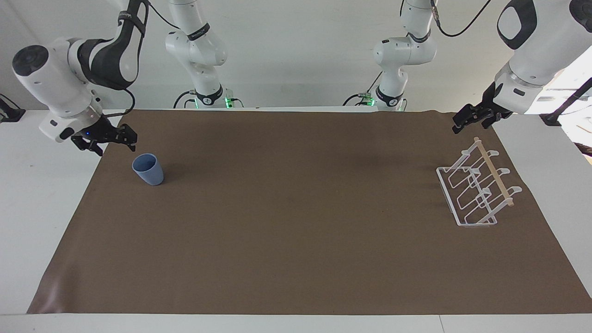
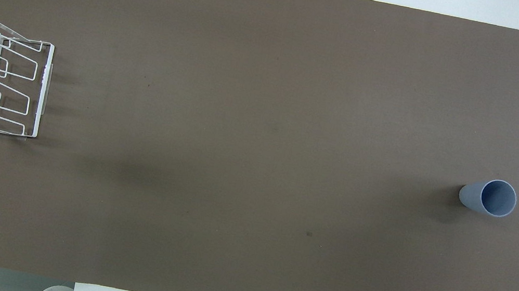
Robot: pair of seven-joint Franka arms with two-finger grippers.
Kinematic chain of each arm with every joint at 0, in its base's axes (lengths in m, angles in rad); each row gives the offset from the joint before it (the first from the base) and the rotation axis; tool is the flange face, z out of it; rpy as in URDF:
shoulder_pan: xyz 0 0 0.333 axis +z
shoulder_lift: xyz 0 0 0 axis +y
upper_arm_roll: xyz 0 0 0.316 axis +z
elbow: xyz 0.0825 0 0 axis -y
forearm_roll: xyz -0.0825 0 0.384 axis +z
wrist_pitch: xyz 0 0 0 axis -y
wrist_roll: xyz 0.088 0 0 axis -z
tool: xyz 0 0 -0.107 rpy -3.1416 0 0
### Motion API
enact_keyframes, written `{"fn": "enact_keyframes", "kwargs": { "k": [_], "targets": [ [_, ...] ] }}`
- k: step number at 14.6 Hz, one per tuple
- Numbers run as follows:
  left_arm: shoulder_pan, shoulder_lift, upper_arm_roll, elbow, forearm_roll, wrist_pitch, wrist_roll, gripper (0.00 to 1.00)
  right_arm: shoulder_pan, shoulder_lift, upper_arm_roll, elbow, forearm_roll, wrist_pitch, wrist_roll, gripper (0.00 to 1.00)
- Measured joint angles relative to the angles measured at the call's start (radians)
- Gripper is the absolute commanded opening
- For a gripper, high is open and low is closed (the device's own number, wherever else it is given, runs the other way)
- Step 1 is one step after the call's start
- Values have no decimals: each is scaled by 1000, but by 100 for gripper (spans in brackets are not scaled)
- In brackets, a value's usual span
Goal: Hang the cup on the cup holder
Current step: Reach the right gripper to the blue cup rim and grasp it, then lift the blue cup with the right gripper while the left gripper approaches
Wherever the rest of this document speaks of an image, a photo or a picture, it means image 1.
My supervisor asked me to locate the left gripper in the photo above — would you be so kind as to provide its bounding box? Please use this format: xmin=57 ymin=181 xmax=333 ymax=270
xmin=452 ymin=81 xmax=514 ymax=135

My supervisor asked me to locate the blue cup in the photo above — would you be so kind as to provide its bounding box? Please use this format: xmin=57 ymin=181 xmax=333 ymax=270
xmin=132 ymin=153 xmax=165 ymax=186

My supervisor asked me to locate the black stand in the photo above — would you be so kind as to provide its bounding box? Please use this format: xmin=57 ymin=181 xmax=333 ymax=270
xmin=540 ymin=78 xmax=592 ymax=127
xmin=0 ymin=94 xmax=26 ymax=123

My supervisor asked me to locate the black cable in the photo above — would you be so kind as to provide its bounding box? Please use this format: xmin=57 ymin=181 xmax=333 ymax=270
xmin=429 ymin=0 xmax=493 ymax=38
xmin=173 ymin=90 xmax=199 ymax=110
xmin=102 ymin=88 xmax=136 ymax=118
xmin=146 ymin=0 xmax=182 ymax=31
xmin=343 ymin=71 xmax=384 ymax=107

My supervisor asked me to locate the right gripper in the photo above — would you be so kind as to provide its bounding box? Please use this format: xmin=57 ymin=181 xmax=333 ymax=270
xmin=70 ymin=116 xmax=138 ymax=157

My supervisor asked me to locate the white wire cup holder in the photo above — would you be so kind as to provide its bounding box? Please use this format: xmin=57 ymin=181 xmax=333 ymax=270
xmin=436 ymin=136 xmax=523 ymax=228

